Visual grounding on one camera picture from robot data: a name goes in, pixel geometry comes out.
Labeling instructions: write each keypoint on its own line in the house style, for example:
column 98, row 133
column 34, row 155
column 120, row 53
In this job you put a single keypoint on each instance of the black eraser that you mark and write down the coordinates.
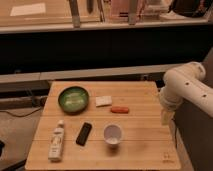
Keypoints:
column 83, row 134

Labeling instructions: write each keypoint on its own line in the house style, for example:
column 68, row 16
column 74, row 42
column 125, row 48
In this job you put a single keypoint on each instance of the white sponge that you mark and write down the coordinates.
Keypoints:
column 103, row 101

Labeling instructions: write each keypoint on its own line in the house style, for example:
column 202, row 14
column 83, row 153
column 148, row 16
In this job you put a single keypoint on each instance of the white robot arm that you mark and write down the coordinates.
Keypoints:
column 185, row 82

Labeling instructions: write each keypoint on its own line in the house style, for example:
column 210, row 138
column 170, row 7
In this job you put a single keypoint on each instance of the white bottle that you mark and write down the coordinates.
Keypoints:
column 56, row 145

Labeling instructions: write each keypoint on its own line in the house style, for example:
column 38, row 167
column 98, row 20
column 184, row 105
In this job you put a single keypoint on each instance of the green bowl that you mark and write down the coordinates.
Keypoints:
column 73, row 99

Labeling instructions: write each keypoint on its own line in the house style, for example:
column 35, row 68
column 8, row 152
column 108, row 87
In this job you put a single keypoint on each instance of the white paper sheet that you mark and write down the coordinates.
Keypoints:
column 31, row 9

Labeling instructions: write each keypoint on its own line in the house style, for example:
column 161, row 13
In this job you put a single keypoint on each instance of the orange oblong object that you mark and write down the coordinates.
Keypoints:
column 121, row 110

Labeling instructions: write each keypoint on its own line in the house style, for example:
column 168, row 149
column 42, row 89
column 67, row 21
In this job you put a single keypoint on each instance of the white cup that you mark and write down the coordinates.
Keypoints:
column 112, row 135

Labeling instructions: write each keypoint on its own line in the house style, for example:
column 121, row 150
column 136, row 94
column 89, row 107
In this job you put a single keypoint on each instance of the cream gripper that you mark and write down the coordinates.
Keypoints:
column 166, row 116

